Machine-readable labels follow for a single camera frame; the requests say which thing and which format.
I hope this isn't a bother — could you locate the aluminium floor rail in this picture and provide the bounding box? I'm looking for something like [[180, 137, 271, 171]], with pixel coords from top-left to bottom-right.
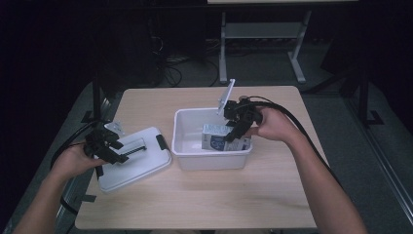
[[344, 96, 413, 226]]

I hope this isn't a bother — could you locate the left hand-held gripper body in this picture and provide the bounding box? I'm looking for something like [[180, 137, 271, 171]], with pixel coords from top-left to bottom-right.
[[84, 120, 127, 158]]

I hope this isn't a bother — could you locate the person's right hand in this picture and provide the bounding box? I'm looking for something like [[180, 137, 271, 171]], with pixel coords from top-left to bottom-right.
[[244, 106, 301, 144]]

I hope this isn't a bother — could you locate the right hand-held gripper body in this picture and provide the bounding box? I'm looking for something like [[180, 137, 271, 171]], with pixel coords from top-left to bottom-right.
[[216, 78, 265, 130]]

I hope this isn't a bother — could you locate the tangle of black floor cables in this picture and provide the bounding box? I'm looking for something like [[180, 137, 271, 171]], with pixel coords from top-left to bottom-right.
[[150, 35, 222, 88]]

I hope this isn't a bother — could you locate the black metal stand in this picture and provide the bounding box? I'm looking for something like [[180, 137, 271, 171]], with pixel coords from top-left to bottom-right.
[[92, 72, 105, 122], [355, 64, 385, 129]]

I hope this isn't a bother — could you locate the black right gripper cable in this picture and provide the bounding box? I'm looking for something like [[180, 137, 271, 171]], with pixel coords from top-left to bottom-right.
[[246, 96, 343, 189]]

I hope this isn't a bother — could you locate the white plastic storage box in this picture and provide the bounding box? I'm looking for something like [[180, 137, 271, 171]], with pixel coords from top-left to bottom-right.
[[170, 106, 254, 172]]

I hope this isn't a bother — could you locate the person's left hand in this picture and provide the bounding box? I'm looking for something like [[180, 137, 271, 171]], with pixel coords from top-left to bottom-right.
[[52, 142, 108, 182]]

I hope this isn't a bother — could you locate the white metal table frame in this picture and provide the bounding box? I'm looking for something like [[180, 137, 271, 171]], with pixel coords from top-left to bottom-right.
[[206, 0, 358, 85]]

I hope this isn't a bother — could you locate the white and blue carton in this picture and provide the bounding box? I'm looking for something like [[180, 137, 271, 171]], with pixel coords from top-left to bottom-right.
[[201, 123, 252, 152]]

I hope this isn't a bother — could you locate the white lid with black latches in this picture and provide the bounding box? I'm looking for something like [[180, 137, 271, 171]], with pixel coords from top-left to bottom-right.
[[95, 126, 172, 194]]

